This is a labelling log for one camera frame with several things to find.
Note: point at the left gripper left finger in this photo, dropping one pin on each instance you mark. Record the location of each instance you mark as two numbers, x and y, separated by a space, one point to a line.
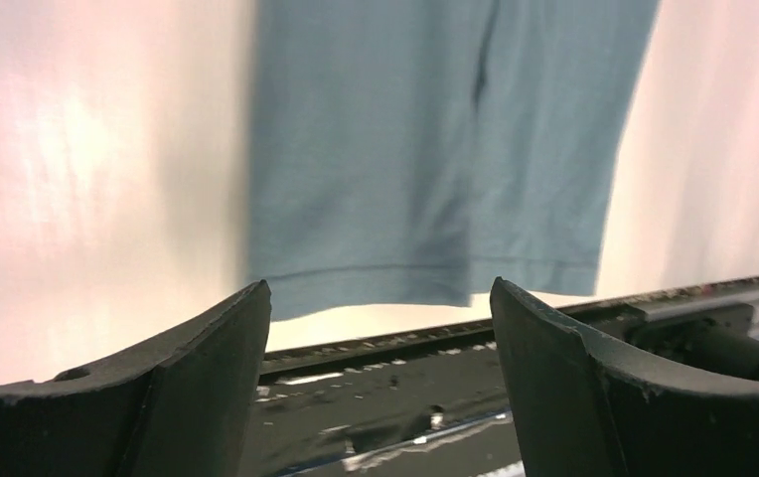
176 404

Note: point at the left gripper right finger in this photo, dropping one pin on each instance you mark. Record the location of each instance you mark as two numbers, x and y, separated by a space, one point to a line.
674 397

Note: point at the grey-blue t shirt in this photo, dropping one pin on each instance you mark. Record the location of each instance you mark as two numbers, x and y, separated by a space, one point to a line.
410 152

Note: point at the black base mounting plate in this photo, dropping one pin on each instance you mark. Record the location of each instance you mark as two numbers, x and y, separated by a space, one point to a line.
428 402

